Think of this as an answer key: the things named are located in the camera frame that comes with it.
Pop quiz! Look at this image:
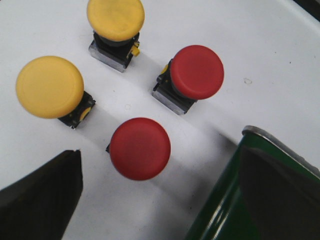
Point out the red mushroom push button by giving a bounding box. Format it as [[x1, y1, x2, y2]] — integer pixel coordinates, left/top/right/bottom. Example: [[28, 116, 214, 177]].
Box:
[[106, 117, 171, 181], [152, 45, 224, 115]]

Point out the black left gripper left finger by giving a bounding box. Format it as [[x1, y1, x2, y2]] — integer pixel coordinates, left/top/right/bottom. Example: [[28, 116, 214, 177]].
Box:
[[0, 150, 83, 240]]

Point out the push button switch base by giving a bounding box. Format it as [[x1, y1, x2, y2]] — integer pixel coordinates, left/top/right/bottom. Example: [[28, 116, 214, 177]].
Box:
[[86, 0, 145, 73]]

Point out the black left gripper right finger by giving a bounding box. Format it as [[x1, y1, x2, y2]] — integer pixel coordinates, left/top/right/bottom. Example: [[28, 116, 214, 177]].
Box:
[[238, 147, 320, 240]]

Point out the green conveyor belt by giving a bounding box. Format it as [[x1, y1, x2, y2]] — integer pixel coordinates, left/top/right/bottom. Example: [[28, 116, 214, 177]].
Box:
[[186, 126, 320, 240]]

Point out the black push button switch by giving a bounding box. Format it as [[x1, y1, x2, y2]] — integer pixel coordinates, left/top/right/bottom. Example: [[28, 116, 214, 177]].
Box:
[[15, 55, 96, 129]]

